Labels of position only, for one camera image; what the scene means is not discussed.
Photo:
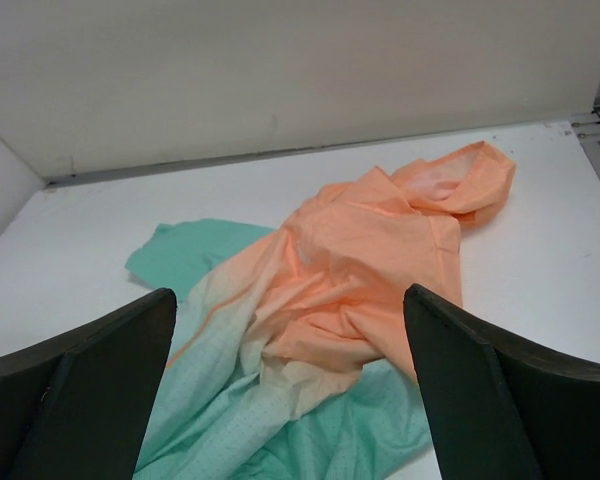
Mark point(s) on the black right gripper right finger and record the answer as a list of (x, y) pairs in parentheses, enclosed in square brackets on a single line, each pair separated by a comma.
[(500, 406)]

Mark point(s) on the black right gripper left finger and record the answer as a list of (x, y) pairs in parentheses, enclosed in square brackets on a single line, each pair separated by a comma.
[(76, 406)]

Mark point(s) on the orange and teal gradient jacket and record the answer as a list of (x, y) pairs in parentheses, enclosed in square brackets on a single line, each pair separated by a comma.
[(290, 358)]

